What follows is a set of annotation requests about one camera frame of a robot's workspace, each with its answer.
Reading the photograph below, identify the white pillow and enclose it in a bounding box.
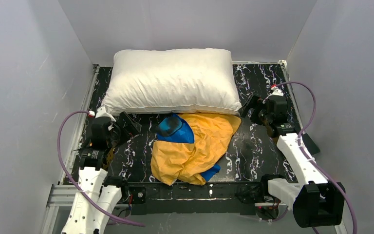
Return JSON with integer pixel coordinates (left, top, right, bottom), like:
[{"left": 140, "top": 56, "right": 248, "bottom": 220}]
[{"left": 101, "top": 48, "right": 242, "bottom": 115}]

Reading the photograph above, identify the yellow and blue pillowcase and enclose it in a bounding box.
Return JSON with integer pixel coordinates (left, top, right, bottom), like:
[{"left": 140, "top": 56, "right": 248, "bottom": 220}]
[{"left": 150, "top": 113, "right": 241, "bottom": 185}]

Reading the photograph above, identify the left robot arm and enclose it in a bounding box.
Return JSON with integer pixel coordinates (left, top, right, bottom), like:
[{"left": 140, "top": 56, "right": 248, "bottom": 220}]
[{"left": 58, "top": 107, "right": 144, "bottom": 234}]

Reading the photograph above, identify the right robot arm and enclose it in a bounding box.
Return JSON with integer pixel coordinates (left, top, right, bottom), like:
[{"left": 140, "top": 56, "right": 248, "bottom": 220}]
[{"left": 237, "top": 88, "right": 345, "bottom": 228}]

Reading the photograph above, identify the black plate on table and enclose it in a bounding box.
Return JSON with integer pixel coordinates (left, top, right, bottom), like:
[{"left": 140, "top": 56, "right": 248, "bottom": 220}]
[{"left": 301, "top": 133, "right": 320, "bottom": 156}]

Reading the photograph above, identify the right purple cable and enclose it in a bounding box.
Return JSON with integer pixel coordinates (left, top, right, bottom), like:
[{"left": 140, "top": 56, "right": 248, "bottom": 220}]
[{"left": 271, "top": 81, "right": 358, "bottom": 234}]

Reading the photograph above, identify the purple cable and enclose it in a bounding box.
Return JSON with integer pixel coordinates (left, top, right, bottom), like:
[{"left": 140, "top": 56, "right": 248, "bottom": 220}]
[
  {"left": 56, "top": 110, "right": 146, "bottom": 228},
  {"left": 271, "top": 81, "right": 358, "bottom": 234}
]

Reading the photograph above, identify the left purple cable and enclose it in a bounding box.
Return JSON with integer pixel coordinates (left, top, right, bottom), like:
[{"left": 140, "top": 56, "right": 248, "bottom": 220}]
[{"left": 56, "top": 110, "right": 146, "bottom": 228}]

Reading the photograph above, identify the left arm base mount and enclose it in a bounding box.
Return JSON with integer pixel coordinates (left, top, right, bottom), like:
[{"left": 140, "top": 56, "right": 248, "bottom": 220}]
[{"left": 104, "top": 176, "right": 147, "bottom": 204}]

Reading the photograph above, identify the aluminium frame rail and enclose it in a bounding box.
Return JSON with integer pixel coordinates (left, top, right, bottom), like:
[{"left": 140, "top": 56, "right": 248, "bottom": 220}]
[{"left": 40, "top": 64, "right": 100, "bottom": 234}]

